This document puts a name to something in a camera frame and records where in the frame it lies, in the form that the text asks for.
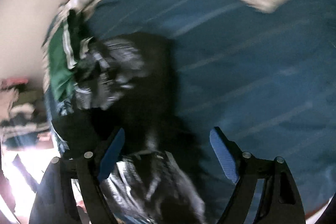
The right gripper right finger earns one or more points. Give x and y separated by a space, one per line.
280 201

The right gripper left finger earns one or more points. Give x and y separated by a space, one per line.
54 200

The black jacket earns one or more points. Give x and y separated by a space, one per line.
127 82

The pile of folded clothes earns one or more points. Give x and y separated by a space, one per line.
24 121

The blue bed sheet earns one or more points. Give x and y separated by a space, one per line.
267 80

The green garment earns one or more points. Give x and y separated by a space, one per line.
63 53

